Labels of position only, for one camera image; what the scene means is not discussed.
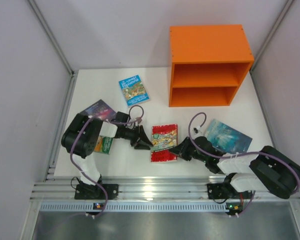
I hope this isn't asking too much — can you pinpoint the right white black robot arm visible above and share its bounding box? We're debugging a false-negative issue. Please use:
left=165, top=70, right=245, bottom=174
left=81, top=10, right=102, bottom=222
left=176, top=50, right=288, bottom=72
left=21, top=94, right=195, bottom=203
left=169, top=136, right=300, bottom=199

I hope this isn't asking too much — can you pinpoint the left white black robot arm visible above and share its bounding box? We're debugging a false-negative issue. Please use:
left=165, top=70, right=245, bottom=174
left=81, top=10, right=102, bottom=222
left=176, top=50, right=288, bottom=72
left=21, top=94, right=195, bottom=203
left=61, top=111, right=153, bottom=187

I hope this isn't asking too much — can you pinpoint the orange wooden shelf cabinet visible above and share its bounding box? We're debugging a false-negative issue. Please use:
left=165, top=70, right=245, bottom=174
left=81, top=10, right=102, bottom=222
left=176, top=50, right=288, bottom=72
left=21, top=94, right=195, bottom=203
left=168, top=24, right=254, bottom=107

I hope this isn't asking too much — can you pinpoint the light blue treehouse book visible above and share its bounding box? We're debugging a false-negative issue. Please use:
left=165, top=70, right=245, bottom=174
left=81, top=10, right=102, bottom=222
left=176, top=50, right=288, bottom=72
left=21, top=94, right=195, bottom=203
left=118, top=75, right=150, bottom=108

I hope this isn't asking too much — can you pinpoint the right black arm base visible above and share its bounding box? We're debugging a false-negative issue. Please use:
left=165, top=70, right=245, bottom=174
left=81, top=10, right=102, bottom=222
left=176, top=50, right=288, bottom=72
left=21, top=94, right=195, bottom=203
left=206, top=173, right=253, bottom=204

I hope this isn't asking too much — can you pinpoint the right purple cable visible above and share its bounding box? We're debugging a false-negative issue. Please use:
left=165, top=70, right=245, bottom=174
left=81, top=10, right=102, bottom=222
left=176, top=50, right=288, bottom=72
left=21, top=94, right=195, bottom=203
left=188, top=112, right=300, bottom=218

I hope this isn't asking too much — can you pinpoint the aluminium mounting rail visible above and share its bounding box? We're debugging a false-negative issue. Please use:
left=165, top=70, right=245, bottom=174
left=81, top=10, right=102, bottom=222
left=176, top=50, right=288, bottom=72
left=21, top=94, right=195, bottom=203
left=30, top=175, right=224, bottom=202

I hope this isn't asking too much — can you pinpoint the red treehouse book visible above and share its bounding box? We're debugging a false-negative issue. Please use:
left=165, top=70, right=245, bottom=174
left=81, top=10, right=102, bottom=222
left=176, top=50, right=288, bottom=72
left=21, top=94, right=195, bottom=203
left=150, top=123, right=178, bottom=163

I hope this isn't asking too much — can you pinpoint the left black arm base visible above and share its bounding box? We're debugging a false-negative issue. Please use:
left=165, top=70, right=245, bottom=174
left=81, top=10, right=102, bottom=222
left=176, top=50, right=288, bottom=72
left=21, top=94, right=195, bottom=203
left=70, top=177, right=119, bottom=200

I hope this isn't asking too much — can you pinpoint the purple cable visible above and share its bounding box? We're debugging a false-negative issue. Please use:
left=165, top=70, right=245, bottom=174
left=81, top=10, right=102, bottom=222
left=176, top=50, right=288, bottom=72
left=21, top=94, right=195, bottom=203
left=69, top=104, right=145, bottom=218
left=188, top=112, right=300, bottom=218

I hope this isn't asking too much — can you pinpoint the slotted grey cable duct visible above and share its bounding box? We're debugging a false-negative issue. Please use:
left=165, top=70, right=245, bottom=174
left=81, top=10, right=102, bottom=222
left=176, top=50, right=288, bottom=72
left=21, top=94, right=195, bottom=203
left=39, top=201, right=295, bottom=213

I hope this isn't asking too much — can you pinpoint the green treehouse book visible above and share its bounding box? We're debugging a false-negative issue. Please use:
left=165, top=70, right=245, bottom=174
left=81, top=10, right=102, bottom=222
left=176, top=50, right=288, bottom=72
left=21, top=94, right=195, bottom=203
left=94, top=136, right=113, bottom=155

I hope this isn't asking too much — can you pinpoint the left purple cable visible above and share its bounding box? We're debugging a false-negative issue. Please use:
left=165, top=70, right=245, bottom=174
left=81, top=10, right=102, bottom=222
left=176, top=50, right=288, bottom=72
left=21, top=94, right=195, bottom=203
left=69, top=104, right=145, bottom=218

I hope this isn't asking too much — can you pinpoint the dark purple galaxy book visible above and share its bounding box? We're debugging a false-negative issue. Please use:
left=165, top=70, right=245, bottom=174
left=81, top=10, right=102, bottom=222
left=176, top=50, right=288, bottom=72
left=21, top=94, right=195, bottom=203
left=80, top=99, right=117, bottom=120

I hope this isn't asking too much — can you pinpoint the teal ocean cover book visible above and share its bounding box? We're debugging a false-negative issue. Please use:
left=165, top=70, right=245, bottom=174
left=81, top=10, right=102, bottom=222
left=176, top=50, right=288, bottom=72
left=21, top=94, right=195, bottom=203
left=204, top=119, right=253, bottom=154

